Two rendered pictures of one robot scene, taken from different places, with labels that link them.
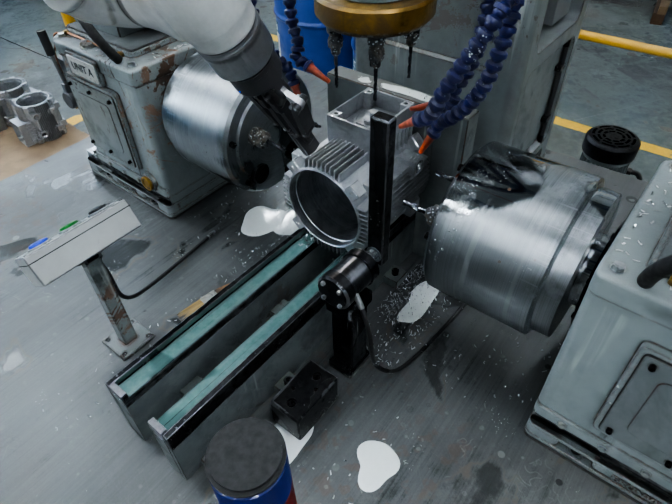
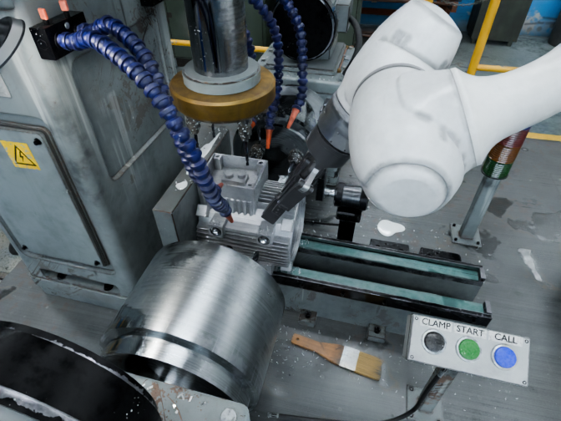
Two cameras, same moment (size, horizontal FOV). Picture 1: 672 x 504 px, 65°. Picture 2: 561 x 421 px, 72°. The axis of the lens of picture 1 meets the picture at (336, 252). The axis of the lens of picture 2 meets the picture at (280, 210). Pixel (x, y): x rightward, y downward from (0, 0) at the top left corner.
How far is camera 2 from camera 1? 1.14 m
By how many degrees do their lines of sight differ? 77
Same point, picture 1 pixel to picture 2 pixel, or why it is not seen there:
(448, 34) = (147, 120)
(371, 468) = (393, 228)
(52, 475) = (533, 374)
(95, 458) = not seen: hidden behind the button
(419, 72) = (148, 165)
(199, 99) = (250, 311)
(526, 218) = (315, 104)
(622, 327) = not seen: hidden behind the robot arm
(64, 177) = not seen: outside the picture
